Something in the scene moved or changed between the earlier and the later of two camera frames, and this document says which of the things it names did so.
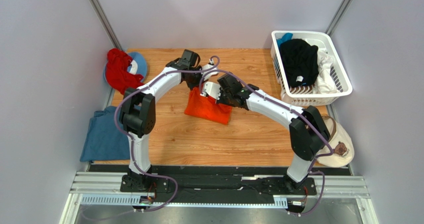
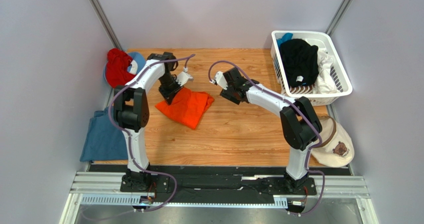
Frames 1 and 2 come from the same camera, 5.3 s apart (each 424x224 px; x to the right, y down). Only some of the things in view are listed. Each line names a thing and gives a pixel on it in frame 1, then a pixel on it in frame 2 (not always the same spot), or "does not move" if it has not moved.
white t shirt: x=325 y=84 does not move
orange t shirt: x=206 y=108 to x=188 y=107
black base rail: x=216 y=185 does not move
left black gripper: x=191 y=86 to x=169 y=95
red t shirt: x=117 y=75 does not move
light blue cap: x=138 y=65 does not move
